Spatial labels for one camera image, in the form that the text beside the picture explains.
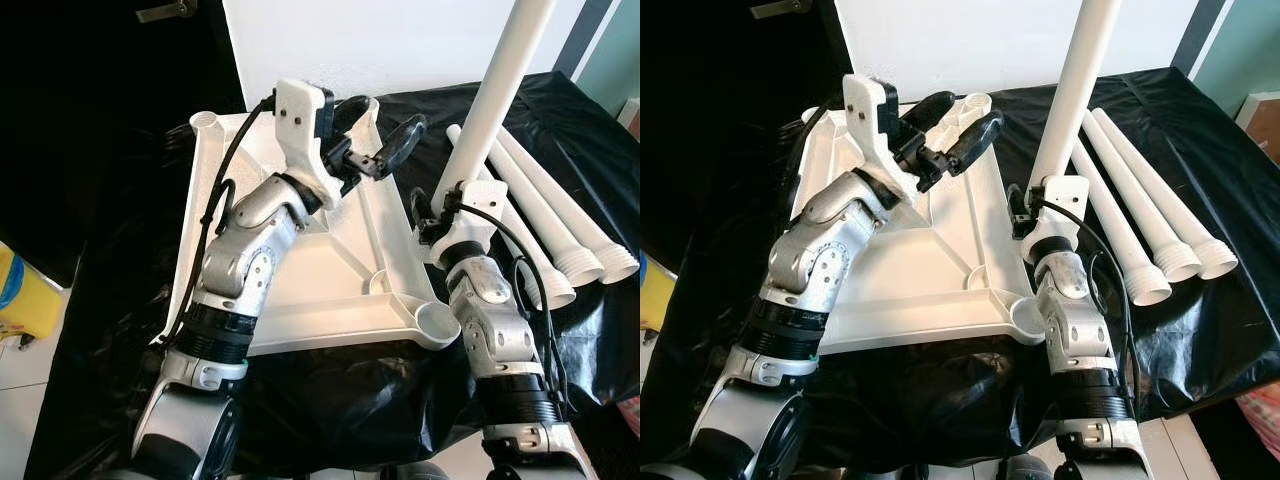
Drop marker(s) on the black plastic table cloth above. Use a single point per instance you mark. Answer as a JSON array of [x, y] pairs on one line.
[[920, 400], [330, 400]]

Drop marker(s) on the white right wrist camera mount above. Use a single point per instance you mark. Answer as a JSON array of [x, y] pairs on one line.
[[1065, 200], [480, 225]]

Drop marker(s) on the white plastic table top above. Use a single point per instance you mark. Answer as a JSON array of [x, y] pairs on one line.
[[930, 270], [340, 280]]

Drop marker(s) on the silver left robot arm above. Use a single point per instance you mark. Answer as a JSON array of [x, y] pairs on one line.
[[815, 250], [245, 250]]

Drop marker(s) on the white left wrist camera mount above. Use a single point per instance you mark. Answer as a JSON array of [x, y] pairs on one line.
[[862, 120], [300, 130]]

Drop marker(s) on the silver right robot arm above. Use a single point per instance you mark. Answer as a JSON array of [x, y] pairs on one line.
[[495, 330], [1065, 310]]

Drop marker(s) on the brown wooden cabinet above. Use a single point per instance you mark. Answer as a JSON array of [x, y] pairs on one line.
[[631, 115], [1262, 125]]

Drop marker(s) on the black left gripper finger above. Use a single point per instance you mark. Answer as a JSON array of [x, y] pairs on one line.
[[980, 138], [358, 110], [408, 145], [930, 108]]

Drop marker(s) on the white plastic table leg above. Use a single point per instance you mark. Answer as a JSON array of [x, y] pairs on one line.
[[1142, 200], [495, 100], [540, 215], [1120, 225], [570, 210], [1075, 90], [555, 288], [1165, 190]]

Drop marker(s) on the black door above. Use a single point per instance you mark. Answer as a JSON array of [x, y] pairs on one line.
[[100, 100], [720, 100]]

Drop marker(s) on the grey robot right leg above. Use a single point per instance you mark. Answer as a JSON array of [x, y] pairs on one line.
[[1028, 470], [415, 472]]

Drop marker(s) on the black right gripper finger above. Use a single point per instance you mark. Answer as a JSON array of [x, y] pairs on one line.
[[1017, 203], [421, 208]]

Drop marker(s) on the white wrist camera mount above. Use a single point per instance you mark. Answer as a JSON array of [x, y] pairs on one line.
[[862, 120], [1065, 200], [300, 130], [480, 225]]

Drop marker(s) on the dark grey door frame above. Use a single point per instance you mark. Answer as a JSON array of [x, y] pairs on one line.
[[585, 30], [1200, 30]]

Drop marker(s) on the yellow cardboard box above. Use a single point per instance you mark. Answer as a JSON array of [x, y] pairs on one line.
[[30, 300], [655, 295]]

